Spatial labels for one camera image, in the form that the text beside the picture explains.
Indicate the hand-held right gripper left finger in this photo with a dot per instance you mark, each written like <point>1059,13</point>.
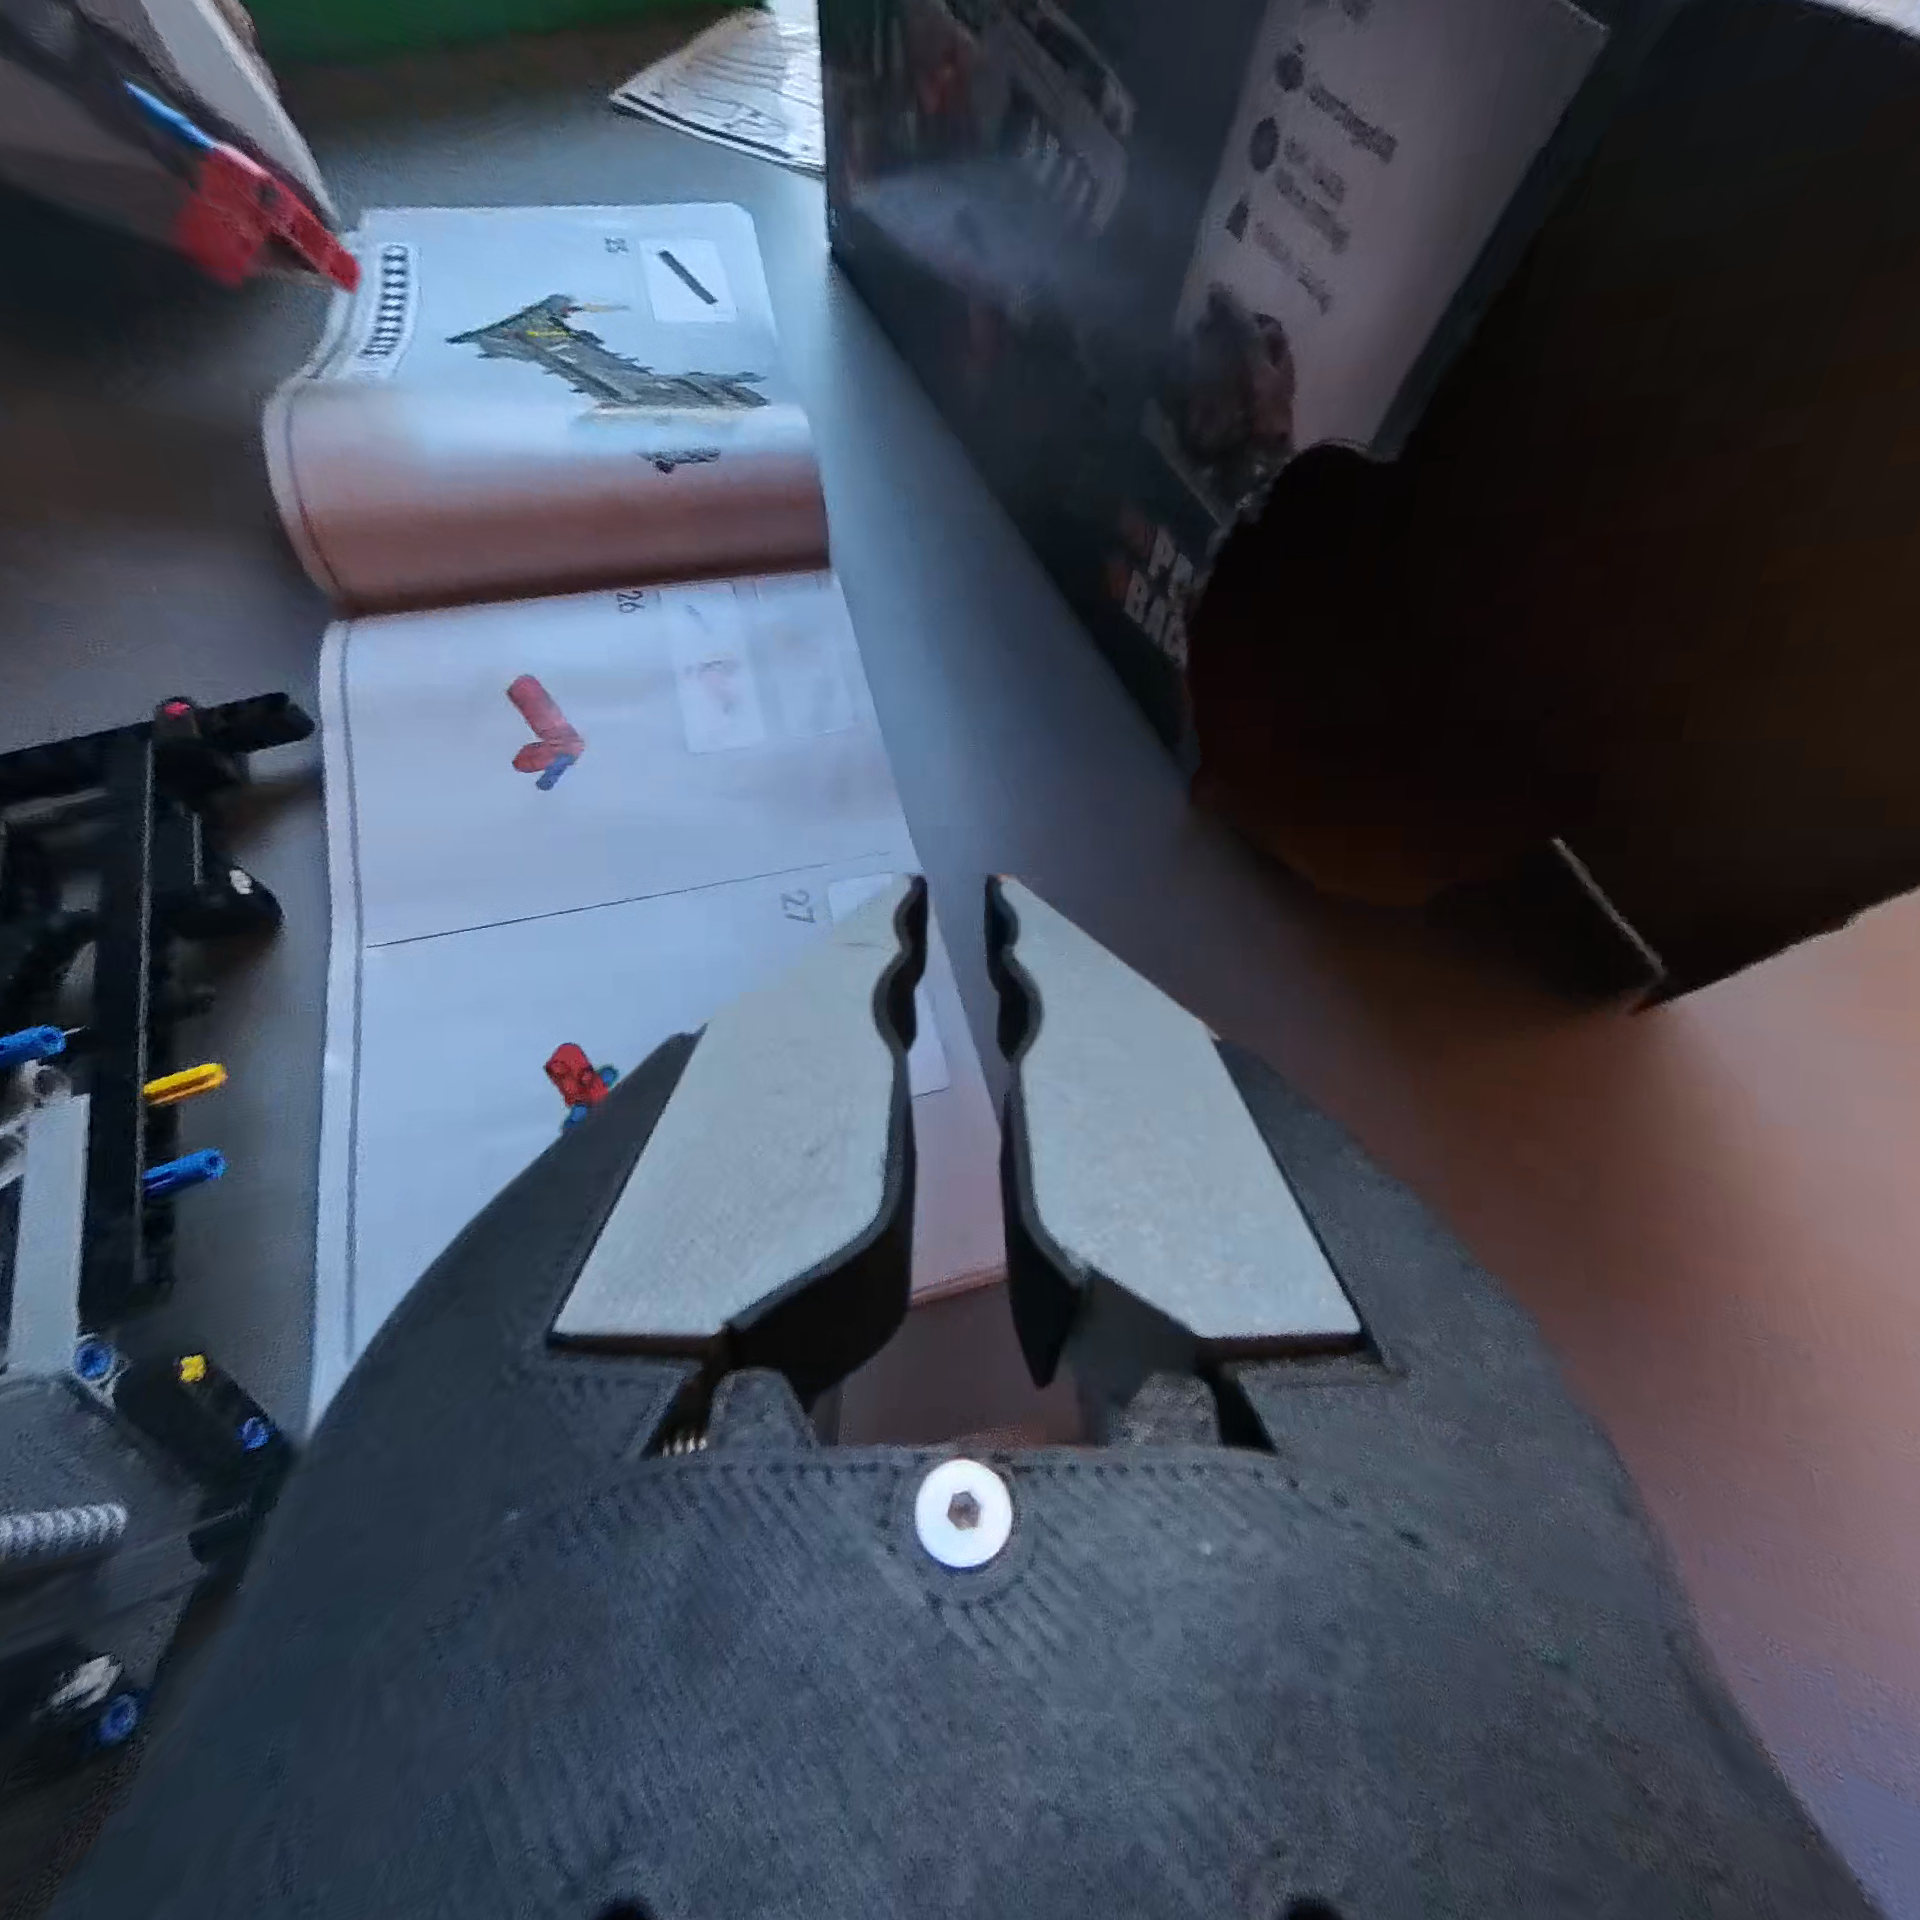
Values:
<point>751,1185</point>

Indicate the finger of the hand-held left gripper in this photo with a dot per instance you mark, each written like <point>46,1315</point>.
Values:
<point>240,76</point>
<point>84,148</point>

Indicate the blue lego pin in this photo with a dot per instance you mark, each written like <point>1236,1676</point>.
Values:
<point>168,119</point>

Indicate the black lego chassis model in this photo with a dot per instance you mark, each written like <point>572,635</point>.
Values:
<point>135,901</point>

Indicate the lego instruction booklet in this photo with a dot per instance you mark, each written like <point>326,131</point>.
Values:
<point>600,780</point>

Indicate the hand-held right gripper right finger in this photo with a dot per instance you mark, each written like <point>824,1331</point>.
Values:
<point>1179,1171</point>

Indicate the green plastic bin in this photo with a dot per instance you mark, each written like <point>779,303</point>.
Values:
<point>494,24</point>

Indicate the black lego box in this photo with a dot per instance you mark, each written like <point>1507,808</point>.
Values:
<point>1426,524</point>

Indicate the red angled lego beam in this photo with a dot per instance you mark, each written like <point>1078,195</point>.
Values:
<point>248,217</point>

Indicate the white sticker sheet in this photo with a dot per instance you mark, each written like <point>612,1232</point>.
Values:
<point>735,82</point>

